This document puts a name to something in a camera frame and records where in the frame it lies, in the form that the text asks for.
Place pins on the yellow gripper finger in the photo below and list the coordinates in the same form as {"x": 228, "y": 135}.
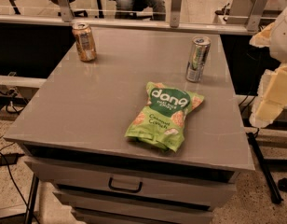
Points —
{"x": 271, "y": 97}
{"x": 263, "y": 38}

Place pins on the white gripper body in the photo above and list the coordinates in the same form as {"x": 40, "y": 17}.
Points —
{"x": 283, "y": 37}

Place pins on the green rice chip bag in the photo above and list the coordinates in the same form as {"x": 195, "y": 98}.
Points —
{"x": 161, "y": 122}

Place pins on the silver green drink can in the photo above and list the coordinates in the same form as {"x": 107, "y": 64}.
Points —
{"x": 198, "y": 56}

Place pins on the black stand leg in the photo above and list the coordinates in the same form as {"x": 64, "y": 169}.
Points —
{"x": 275, "y": 195}

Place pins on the grey drawer cabinet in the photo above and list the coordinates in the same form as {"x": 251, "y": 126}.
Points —
{"x": 127, "y": 139}

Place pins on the seated person in jeans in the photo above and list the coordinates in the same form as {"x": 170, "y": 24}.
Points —
{"x": 125, "y": 7}

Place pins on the orange soda can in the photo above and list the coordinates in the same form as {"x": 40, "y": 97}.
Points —
{"x": 85, "y": 43}

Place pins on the black power adapter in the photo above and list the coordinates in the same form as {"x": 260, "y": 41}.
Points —
{"x": 9, "y": 159}

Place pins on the right metal bracket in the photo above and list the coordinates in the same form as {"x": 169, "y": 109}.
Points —
{"x": 247, "y": 13}

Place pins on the metal bracket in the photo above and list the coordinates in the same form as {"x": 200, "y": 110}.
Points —
{"x": 175, "y": 13}
{"x": 247, "y": 13}
{"x": 66, "y": 12}

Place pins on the middle metal bracket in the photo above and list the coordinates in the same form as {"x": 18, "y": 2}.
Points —
{"x": 175, "y": 13}

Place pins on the black drawer handle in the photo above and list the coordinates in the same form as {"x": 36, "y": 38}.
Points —
{"x": 124, "y": 185}

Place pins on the left metal bracket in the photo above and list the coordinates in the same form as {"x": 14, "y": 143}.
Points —
{"x": 66, "y": 12}

